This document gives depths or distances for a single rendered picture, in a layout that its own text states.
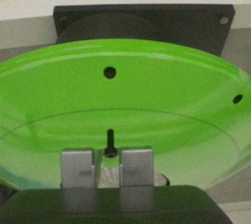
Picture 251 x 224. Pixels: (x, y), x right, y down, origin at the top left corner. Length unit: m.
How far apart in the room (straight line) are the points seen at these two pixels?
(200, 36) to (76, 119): 0.22
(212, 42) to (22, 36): 0.23
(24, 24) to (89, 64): 0.20
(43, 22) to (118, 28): 0.09
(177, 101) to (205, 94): 0.02
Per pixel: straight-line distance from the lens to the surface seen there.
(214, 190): 0.97
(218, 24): 0.39
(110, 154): 0.18
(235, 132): 0.28
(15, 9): 0.40
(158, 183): 0.32
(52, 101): 0.22
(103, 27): 0.34
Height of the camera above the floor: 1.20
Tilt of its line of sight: 34 degrees down
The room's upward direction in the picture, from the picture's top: 178 degrees clockwise
